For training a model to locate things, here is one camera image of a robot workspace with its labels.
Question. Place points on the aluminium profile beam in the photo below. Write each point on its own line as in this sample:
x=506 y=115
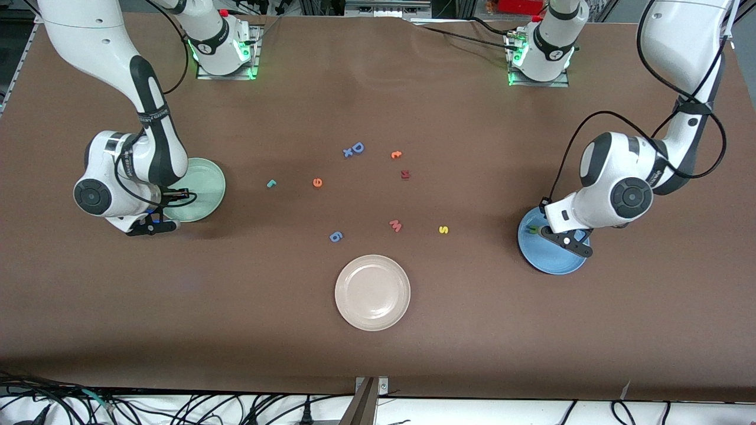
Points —
x=360 y=410

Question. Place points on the pale green plate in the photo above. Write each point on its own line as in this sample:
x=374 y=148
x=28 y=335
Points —
x=207 y=183

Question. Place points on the silver metal box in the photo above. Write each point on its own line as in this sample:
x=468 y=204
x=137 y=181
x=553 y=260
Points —
x=387 y=9

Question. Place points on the grey tape tab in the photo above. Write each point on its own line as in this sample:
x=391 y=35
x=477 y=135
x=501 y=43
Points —
x=625 y=391

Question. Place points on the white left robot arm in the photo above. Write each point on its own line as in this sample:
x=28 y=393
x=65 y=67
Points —
x=620 y=171

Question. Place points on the blue letter g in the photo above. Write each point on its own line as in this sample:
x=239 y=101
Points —
x=339 y=238

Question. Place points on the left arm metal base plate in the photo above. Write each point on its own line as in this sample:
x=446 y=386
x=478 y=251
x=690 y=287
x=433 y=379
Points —
x=537 y=84

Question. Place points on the metal clamp bracket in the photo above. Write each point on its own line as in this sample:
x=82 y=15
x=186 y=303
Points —
x=384 y=386

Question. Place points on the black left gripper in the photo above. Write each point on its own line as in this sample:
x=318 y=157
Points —
x=535 y=226

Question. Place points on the pink letter w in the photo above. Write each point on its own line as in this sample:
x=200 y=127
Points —
x=396 y=226

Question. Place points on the beige plate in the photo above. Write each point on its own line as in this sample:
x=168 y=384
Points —
x=372 y=292

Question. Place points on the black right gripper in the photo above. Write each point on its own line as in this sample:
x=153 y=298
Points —
x=175 y=194

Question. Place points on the brown table mat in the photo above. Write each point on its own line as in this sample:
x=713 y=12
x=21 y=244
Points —
x=378 y=354

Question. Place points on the black power plug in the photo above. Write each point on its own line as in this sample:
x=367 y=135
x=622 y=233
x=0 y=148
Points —
x=306 y=416

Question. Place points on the aluminium corner bracket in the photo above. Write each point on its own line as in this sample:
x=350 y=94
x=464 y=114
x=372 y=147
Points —
x=730 y=35

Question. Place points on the blue letter D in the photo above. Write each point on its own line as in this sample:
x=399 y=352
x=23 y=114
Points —
x=362 y=148

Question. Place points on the aluminium edge rail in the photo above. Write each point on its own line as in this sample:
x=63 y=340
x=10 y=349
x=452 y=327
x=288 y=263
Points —
x=28 y=44

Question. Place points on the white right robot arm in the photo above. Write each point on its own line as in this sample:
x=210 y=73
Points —
x=88 y=35

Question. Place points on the red box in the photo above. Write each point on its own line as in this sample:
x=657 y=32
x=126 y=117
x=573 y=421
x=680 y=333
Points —
x=520 y=6

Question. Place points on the blue plate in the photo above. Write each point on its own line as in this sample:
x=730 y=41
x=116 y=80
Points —
x=549 y=262

